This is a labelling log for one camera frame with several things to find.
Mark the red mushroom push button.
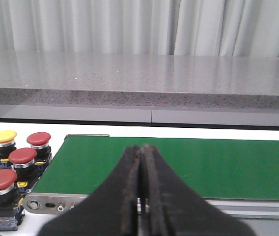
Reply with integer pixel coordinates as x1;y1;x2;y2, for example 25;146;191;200
27;132;52;172
0;169;25;231
8;147;39;189

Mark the aluminium conveyor frame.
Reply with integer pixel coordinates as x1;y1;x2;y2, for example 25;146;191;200
23;134;279;219

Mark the green conveyor belt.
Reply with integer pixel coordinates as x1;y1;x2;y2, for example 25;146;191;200
34;135;279;200

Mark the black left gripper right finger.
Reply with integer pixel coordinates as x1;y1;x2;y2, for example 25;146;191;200
140;145;255;236

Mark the white curtain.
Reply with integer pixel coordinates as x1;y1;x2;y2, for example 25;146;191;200
0;0;279;57

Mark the yellow mushroom push button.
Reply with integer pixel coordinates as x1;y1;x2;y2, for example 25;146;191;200
0;130;17;160

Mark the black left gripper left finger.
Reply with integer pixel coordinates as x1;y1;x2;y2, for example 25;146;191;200
38;146;140;236

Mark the grey stone counter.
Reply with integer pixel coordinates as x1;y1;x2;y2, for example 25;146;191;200
0;51;279;127

